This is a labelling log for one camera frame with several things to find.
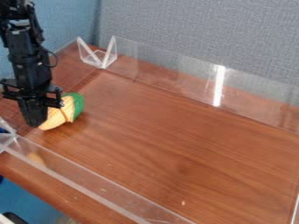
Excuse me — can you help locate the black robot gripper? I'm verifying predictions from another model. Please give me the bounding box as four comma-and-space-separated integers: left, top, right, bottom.
0, 0, 62, 127

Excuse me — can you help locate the yellow green toy corn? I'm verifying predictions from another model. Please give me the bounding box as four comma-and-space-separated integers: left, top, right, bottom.
38, 93, 84, 130

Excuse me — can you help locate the clear acrylic left bracket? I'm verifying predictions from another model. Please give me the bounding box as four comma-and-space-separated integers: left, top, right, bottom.
0, 116, 17, 154

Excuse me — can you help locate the clear acrylic corner bracket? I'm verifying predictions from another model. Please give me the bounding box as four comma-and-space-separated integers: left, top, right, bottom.
76, 37, 117, 69

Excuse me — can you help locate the clear acrylic front wall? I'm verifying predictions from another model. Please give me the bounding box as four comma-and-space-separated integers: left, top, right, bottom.
4, 135, 195, 224

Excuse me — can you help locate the clear acrylic wall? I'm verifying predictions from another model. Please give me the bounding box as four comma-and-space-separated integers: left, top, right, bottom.
4, 135, 195, 224
106, 37, 299, 135

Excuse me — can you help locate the clear acrylic back wall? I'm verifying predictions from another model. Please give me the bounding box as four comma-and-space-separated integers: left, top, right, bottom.
106, 37, 299, 135

